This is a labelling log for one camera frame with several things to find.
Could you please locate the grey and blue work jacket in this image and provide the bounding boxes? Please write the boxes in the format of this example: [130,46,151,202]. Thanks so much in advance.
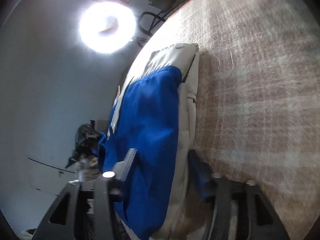
[98,43,200,239]

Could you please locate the small potted plant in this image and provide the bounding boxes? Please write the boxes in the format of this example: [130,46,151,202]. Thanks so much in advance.
[149,0,176,12]

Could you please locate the beige plaid bed blanket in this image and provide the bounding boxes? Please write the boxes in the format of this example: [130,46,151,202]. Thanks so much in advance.
[126,0,319,239]

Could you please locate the left hand in white glove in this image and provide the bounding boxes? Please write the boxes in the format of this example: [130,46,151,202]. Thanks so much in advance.
[75,156,100,182]

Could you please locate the bright ring light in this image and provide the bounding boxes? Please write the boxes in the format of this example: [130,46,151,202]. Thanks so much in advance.
[79,2,137,54]

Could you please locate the black metal clothes rack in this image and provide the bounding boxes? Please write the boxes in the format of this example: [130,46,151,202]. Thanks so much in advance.
[132,0,179,48]

